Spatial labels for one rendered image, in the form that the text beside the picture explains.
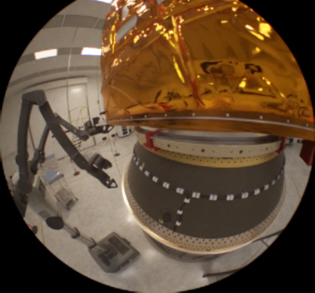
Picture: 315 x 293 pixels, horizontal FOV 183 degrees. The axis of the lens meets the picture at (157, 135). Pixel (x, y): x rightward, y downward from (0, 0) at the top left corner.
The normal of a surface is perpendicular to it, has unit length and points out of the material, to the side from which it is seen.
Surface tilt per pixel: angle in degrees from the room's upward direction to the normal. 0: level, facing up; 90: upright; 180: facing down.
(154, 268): 0
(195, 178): 62
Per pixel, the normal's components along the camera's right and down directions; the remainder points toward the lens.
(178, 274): -0.11, -0.96
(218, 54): -0.62, 0.26
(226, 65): -0.57, 0.56
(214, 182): -0.46, -0.19
